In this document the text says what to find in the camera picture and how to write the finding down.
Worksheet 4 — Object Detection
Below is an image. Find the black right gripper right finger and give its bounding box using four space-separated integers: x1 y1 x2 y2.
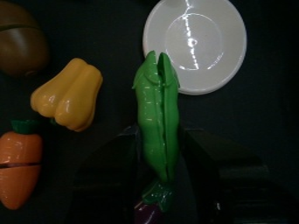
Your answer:
179 127 299 224

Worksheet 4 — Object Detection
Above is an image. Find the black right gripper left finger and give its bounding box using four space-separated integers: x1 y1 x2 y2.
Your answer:
67 125 143 224

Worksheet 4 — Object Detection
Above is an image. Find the green toy pea pod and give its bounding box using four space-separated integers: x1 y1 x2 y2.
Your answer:
131 50 182 184

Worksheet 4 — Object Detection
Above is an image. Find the purple toy eggplant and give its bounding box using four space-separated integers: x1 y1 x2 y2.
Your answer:
134 179 178 224

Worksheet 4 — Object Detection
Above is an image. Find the orange toy carrot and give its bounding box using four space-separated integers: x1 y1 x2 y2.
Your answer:
0 118 43 211

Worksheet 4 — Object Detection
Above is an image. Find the yellow toy bell pepper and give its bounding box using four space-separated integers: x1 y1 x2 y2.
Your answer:
30 57 105 133

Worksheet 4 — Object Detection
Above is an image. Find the white round plate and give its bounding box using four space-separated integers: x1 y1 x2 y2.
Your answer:
142 0 249 96

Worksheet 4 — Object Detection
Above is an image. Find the brown toy potato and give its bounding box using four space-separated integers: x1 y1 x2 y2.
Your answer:
0 0 53 78

